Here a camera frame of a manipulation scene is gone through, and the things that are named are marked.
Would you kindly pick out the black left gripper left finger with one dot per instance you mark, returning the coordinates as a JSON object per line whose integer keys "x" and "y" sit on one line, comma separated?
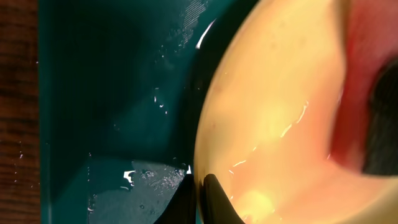
{"x": 182, "y": 207}

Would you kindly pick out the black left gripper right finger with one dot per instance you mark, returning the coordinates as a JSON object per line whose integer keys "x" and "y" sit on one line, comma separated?
{"x": 215, "y": 205}

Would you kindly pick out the yellow-green plate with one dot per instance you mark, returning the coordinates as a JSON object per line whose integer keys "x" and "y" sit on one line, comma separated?
{"x": 266, "y": 126}

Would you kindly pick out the red black sponge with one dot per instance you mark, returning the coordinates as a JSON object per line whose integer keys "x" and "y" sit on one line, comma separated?
{"x": 365, "y": 133}

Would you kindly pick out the teal plastic tray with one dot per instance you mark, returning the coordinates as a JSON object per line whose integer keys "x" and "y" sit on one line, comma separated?
{"x": 122, "y": 85}

